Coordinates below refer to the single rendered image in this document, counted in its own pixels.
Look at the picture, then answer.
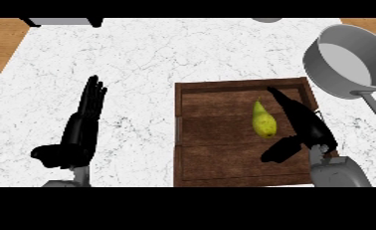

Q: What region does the grey and black appliance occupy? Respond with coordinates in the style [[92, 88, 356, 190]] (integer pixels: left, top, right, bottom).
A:
[[19, 18, 104, 29]]

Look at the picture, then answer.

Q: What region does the brown wooden tray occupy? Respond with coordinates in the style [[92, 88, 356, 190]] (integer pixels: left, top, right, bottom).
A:
[[173, 77, 340, 188]]

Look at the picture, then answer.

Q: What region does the grey metal pot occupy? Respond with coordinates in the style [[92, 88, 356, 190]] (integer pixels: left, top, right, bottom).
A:
[[300, 23, 376, 115]]

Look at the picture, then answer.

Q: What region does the grey round object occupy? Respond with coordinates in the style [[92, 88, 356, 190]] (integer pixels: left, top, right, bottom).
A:
[[250, 18, 283, 24]]

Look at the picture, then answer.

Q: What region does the yellow-green pear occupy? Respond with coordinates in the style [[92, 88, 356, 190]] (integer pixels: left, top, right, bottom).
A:
[[250, 97, 278, 139]]

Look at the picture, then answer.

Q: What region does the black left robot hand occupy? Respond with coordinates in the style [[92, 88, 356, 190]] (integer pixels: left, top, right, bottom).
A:
[[29, 75, 109, 170]]

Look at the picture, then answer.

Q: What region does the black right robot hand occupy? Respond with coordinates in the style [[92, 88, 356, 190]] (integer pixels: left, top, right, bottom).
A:
[[258, 86, 339, 164]]

